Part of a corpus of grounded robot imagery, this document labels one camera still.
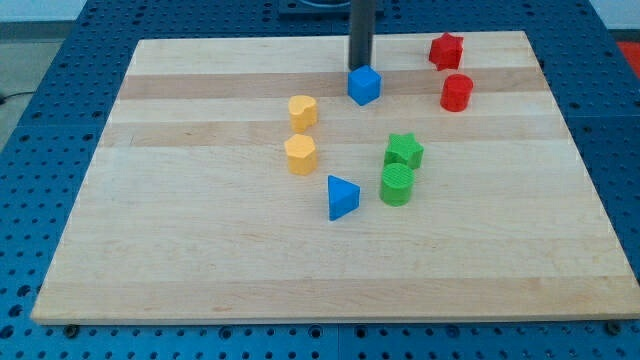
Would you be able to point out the blue cube block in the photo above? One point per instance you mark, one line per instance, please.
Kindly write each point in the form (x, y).
(364, 85)

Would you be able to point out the blue triangle block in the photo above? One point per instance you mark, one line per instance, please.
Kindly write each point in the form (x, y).
(343, 197)

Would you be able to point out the green star block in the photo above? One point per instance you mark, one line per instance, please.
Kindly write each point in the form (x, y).
(404, 149)

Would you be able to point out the red star block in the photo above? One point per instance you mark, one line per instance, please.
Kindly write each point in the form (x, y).
(446, 52)

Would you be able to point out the yellow hexagon block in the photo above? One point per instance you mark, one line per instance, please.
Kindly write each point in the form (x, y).
(301, 154)

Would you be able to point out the wooden board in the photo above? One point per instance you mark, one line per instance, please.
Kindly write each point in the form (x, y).
(188, 213)

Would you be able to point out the yellow heart block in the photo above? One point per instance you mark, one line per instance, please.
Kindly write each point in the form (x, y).
(303, 112)

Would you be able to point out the green cylinder block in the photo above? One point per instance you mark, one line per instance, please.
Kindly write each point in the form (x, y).
(397, 182)

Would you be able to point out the red cylinder block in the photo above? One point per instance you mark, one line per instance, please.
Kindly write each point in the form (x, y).
(456, 92)

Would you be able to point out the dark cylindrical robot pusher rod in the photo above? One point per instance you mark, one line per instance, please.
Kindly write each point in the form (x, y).
(361, 31)

